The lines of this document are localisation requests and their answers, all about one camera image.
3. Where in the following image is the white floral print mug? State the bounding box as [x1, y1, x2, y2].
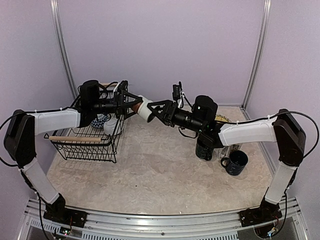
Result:
[217, 143, 242, 159]

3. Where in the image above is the aluminium frame post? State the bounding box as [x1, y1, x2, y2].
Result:
[241, 0, 272, 111]
[50, 0, 77, 99]

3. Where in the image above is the black wire dish rack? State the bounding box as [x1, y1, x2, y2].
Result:
[43, 82, 130, 164]

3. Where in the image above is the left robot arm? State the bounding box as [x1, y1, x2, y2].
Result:
[3, 90, 143, 223]

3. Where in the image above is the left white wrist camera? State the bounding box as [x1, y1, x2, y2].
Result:
[112, 80, 129, 97]

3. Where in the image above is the dark green ceramic mug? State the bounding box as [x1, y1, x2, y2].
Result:
[195, 139, 214, 161]

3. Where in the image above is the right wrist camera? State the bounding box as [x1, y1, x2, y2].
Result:
[172, 81, 186, 109]

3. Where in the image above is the brown striped ceramic cup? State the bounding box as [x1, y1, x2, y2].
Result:
[131, 95, 153, 121]

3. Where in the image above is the plain white bowl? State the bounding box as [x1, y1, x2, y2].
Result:
[103, 117, 122, 136]

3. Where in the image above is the left aluminium frame post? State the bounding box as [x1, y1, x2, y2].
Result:
[50, 0, 77, 99]

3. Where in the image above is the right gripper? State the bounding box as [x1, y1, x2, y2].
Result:
[146, 99, 205, 134]

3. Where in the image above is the right aluminium frame post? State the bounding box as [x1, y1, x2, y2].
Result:
[241, 0, 272, 111]

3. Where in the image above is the woven bamboo plate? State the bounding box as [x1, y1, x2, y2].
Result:
[215, 114, 231, 123]

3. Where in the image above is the navy blue ceramic mug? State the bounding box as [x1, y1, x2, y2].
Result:
[220, 150, 249, 176]

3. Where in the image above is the blue patterned white bowl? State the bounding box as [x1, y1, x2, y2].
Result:
[90, 114, 111, 129]

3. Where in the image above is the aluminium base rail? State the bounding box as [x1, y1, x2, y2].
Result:
[17, 194, 308, 240]

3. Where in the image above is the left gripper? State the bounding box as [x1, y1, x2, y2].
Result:
[91, 89, 143, 119]

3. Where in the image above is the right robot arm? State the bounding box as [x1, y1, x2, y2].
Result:
[137, 95, 306, 222]

